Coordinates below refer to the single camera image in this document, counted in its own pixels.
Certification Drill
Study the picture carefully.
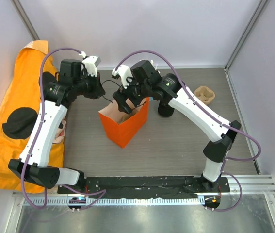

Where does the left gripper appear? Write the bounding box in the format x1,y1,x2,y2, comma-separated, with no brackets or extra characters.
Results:
73,70,105,99

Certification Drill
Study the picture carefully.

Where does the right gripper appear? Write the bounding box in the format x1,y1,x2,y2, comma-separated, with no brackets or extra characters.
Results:
113,73,150,115

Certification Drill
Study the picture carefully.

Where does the orange paper bag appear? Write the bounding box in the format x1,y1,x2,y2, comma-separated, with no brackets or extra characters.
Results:
98,98,150,148

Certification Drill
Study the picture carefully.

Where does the brown pulp cup carrier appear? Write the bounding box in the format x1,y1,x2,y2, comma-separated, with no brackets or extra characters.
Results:
194,86,215,105

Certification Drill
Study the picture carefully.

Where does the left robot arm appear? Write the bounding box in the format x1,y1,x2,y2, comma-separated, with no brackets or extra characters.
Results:
8,56,105,194

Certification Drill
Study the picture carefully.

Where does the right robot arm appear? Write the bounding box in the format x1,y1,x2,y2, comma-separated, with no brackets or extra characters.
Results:
112,60,241,192

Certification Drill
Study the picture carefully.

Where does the white wrapped straws bundle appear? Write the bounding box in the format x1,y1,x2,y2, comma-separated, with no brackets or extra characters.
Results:
140,59,161,75

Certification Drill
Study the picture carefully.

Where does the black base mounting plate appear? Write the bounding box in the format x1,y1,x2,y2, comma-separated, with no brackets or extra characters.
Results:
57,175,231,200

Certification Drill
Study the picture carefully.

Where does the orange cartoon mouse cloth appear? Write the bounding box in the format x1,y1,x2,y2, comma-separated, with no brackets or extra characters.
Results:
0,40,67,194

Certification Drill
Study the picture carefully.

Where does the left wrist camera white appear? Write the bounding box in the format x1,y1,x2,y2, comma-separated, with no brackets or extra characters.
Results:
79,51,101,77

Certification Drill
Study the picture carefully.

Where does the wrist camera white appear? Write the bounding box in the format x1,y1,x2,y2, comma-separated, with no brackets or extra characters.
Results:
112,65,135,89
79,51,101,77

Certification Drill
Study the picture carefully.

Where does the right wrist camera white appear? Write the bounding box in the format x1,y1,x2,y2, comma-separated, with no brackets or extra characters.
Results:
112,65,135,89

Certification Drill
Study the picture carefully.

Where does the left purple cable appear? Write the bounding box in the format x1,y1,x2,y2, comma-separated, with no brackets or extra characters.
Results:
20,47,108,223

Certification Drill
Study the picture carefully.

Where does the purple cable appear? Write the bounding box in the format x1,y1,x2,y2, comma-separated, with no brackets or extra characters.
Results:
115,50,261,213
20,47,108,223

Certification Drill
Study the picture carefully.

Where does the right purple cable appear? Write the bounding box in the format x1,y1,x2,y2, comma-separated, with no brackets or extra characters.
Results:
115,50,261,213

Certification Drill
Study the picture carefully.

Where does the slotted aluminium rail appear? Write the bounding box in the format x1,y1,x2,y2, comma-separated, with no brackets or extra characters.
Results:
24,196,206,206

